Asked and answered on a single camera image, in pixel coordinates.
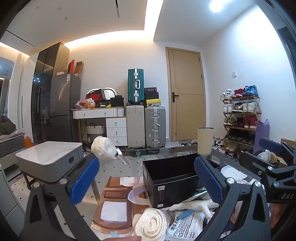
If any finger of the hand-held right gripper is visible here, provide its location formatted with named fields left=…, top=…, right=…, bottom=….
left=259, top=138, right=296, bottom=164
left=239, top=151, right=296, bottom=193

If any shoe rack with shoes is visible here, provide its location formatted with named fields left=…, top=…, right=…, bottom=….
left=220, top=85, right=259, bottom=153

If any yellow and black box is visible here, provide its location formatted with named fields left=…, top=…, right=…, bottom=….
left=145, top=98, right=161, bottom=107

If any tall black glass cabinet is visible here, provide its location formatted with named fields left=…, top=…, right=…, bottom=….
left=31, top=42, right=70, bottom=144

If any grey marble coffee table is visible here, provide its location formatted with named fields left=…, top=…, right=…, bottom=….
left=16, top=141, right=84, bottom=190

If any grey sofa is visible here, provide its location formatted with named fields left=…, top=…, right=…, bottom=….
left=0, top=116, right=25, bottom=164

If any bag of fruit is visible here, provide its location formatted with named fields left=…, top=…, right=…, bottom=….
left=75, top=98, right=96, bottom=109

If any metal shoe rack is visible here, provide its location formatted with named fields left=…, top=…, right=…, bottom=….
left=222, top=96, right=262, bottom=159

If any white oval tray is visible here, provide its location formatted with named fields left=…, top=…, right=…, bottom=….
left=88, top=87, right=117, bottom=100

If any large window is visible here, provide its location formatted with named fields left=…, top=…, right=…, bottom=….
left=0, top=57, right=12, bottom=80

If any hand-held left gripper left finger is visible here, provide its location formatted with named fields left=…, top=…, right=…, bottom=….
left=20, top=153, right=100, bottom=241

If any white rolled rope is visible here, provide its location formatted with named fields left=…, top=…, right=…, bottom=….
left=135, top=208, right=169, bottom=241

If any black storage box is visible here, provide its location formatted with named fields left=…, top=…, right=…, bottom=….
left=143, top=153, right=222, bottom=209

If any white dresser with drawers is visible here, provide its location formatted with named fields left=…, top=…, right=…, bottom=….
left=72, top=107, right=128, bottom=147

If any white plastic bag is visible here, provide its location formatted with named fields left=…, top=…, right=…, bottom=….
left=91, top=136, right=116, bottom=160

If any beige suitcase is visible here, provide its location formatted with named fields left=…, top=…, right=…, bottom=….
left=125, top=103, right=146, bottom=149

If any green and white packet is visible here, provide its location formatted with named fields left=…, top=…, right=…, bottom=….
left=191, top=187, right=209, bottom=200

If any tan wooden door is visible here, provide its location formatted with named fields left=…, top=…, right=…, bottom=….
left=166, top=46, right=207, bottom=142

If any silver suitcase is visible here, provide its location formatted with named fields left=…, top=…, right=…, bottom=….
left=144, top=106, right=166, bottom=149

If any red and black bag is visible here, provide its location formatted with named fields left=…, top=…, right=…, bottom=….
left=86, top=89, right=105, bottom=102

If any purple bag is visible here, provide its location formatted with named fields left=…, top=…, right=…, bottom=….
left=253, top=119, right=271, bottom=154

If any black pouch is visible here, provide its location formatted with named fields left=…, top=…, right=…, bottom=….
left=110, top=95, right=125, bottom=107

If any teal suitcase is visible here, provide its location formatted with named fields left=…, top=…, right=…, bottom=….
left=127, top=68, right=144, bottom=105

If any grey refrigerator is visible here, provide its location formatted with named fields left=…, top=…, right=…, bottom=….
left=50, top=73, right=81, bottom=143

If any white rubber glove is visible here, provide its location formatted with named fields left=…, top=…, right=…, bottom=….
left=169, top=199, right=220, bottom=219

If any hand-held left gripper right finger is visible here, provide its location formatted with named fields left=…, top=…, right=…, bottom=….
left=194, top=156, right=272, bottom=241

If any white printed packet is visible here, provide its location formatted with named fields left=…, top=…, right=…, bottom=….
left=165, top=210, right=210, bottom=241

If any open cardboard box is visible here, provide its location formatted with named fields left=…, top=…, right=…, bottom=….
left=75, top=61, right=84, bottom=78

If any cream tumbler cup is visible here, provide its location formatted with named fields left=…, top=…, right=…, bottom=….
left=197, top=126, right=214, bottom=156

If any wicker laundry basket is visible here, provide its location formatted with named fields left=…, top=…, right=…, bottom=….
left=86, top=123, right=105, bottom=143

